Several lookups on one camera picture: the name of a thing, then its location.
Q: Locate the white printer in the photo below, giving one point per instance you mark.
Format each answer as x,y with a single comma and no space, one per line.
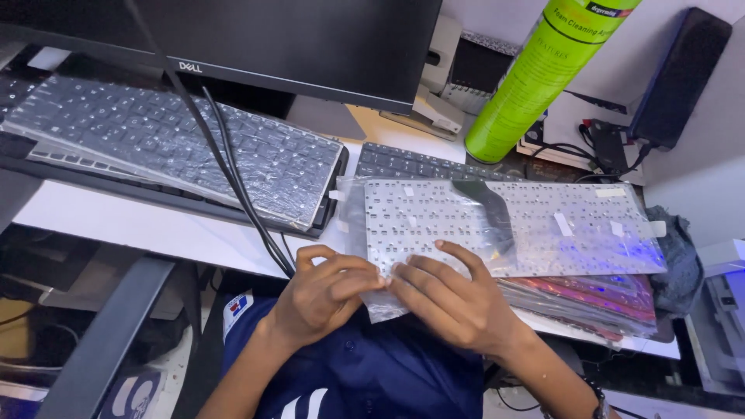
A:
721,314

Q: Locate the silver keyboard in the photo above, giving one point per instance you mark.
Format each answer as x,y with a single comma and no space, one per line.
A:
70,158
570,238

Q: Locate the green spray can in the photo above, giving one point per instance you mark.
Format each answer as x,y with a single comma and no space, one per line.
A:
541,75

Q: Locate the dark blue shirt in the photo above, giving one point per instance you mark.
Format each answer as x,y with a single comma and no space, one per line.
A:
361,372

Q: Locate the black keyboard in plastic wrap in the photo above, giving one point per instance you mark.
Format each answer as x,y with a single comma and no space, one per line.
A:
151,134

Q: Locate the dark grey laptop keyboard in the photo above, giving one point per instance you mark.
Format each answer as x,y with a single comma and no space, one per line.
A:
419,162

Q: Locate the grey cloth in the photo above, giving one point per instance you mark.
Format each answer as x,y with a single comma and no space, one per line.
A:
675,267

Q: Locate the beige stapler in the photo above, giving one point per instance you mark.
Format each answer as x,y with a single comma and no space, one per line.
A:
433,116

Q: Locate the blue white printed bag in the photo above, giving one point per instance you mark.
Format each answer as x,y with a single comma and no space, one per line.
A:
137,395

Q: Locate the black power bank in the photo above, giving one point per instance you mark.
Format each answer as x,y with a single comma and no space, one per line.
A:
678,81

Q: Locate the black computer monitor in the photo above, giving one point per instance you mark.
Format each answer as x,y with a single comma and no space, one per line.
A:
279,41

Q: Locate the grey monitor stand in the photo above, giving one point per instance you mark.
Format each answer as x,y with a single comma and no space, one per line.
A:
326,119

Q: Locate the silver keyboard in plastic wrap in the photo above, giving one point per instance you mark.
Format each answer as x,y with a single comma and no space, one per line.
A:
70,158

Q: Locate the black desktop keyboard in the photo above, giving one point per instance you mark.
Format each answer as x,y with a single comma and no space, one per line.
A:
326,198

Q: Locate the black metal desk frame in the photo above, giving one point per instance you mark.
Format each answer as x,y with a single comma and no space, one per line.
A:
110,337

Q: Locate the person's left hand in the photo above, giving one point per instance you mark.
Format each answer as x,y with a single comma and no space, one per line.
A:
308,308

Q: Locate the person's right hand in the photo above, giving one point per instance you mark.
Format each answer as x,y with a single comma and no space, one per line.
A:
465,314

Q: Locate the stack of bagged keyboards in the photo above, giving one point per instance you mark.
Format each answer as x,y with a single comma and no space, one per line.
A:
593,302

